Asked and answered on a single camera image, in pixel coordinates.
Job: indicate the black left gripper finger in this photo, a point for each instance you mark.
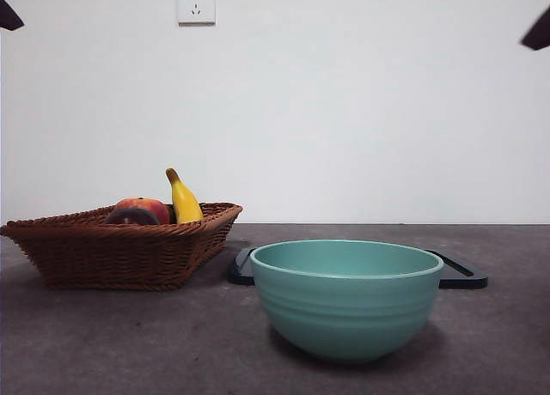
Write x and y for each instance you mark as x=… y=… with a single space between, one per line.
x=8 y=17

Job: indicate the red yellow apple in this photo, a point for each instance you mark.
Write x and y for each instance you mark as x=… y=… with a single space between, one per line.
x=150 y=206

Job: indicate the dark rectangular tray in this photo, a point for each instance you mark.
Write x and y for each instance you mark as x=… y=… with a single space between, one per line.
x=466 y=279

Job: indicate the dark red plum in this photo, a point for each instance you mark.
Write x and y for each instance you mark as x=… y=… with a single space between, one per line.
x=131 y=218

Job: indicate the teal ceramic bowl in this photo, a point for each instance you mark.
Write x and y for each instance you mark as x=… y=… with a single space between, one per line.
x=346 y=309

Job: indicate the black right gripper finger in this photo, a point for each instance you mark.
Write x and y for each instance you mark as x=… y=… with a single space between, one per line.
x=539 y=34

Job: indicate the white wall socket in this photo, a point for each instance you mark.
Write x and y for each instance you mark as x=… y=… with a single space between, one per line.
x=197 y=4

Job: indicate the brown wicker basket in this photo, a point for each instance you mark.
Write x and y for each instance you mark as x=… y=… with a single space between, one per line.
x=120 y=257

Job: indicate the yellow banana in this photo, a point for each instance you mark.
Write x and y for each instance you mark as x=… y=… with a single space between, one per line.
x=185 y=202

